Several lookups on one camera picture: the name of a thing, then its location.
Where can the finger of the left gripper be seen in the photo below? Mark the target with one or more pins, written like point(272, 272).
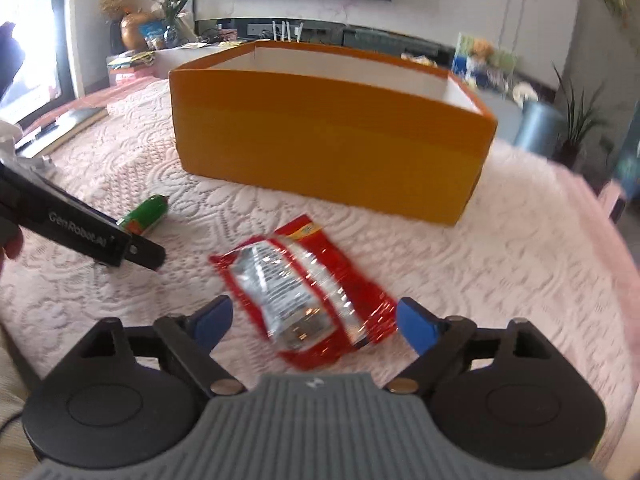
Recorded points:
point(144, 252)

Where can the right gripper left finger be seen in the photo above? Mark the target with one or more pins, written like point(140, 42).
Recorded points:
point(189, 341)

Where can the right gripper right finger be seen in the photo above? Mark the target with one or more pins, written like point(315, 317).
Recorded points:
point(438, 342)

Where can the red foil snack bag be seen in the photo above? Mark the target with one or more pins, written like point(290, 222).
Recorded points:
point(305, 296)

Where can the clear bag white candies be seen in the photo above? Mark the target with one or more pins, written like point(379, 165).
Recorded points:
point(9, 135)

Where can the person left hand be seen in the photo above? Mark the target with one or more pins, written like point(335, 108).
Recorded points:
point(12, 248)

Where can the green snack packet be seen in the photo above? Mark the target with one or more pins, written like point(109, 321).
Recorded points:
point(146, 215)

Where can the black notebook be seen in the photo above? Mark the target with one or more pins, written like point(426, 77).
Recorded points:
point(44, 140)

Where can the pink lace tablecloth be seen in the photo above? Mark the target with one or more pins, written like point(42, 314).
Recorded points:
point(533, 242)

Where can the brown round vase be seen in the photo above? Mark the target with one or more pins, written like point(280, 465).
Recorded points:
point(132, 37)

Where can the orange cardboard box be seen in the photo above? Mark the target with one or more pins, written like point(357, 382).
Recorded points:
point(345, 142)

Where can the grey metal trash bin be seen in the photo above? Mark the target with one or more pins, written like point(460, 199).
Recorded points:
point(540, 129)

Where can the small left potted plant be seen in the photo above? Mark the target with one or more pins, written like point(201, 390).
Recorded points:
point(177, 30)

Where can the potted green plant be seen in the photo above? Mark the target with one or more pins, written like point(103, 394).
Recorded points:
point(582, 114)

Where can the teddy bear toy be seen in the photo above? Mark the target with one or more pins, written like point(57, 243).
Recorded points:
point(478, 62)

